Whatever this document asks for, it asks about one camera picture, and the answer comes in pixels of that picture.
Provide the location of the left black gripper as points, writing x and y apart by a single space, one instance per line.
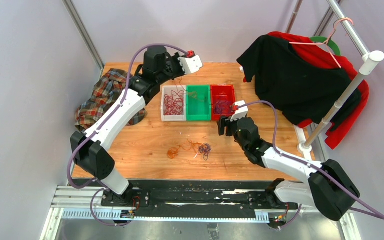
175 58

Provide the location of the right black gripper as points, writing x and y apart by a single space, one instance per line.
225 121

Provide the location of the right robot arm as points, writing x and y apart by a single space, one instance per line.
323 185

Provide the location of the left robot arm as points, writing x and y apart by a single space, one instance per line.
90 148

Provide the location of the white plastic bin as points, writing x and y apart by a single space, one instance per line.
173 103

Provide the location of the red plastic bin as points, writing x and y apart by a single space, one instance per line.
222 99

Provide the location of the green plastic bin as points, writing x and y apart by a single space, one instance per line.
198 103

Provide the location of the plaid flannel shirt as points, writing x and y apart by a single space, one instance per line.
105 93

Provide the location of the black shirt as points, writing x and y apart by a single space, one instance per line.
302 81

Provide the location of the green hanger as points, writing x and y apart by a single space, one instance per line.
331 44

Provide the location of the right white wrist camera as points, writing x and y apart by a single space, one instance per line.
240 110

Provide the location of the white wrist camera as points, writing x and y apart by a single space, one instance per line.
190 65
240 110

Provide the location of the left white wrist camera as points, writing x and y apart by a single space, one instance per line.
190 65

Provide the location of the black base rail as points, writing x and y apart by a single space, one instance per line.
216 199

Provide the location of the pink wire hanger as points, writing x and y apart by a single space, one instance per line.
326 41

